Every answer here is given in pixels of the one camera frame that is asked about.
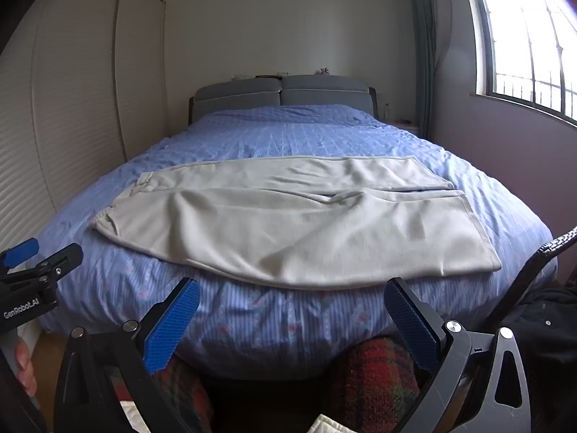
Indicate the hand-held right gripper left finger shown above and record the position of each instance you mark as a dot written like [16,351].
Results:
[173,327]

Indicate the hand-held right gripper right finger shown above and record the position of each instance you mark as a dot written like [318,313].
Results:
[414,329]

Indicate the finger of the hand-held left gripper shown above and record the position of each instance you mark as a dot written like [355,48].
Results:
[63,257]
[20,251]

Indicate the cream pants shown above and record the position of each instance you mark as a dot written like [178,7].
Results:
[293,225]

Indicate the person's left hand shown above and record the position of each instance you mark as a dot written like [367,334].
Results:
[26,370]

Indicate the red plaid cloth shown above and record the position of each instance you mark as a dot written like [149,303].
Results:
[374,379]
[187,401]

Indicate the blue floral striped bedsheet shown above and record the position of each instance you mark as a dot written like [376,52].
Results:
[270,320]

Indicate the white quilted cloth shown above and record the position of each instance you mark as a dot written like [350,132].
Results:
[331,424]

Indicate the black garment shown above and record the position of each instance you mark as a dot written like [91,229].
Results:
[550,338]

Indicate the white nightstand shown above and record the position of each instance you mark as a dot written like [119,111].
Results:
[408,127]

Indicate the grey headboard cushion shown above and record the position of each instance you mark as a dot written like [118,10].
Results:
[327,90]
[239,94]

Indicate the green curtain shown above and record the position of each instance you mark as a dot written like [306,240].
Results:
[422,54]

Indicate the barred window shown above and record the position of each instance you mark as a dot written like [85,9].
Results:
[527,31]

